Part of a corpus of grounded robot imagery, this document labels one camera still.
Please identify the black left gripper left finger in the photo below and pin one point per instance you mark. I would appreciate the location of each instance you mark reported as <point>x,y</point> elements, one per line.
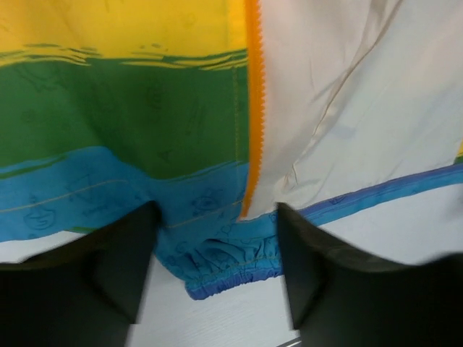
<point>85,293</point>

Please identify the rainbow striped kids jacket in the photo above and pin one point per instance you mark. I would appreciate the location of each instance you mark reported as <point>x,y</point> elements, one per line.
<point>217,111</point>

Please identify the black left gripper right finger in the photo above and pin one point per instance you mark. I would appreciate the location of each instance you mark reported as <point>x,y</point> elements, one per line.
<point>340,295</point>

